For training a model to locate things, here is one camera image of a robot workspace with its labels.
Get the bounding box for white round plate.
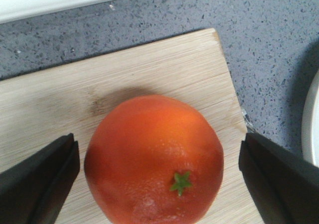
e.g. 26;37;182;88
301;72;319;167

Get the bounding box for wooden cutting board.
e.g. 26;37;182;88
0;28;262;224

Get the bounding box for orange fruit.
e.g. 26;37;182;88
84;95;224;224

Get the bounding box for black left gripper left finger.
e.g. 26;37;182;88
0;133;79;224

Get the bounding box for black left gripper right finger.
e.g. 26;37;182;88
239;133;319;224

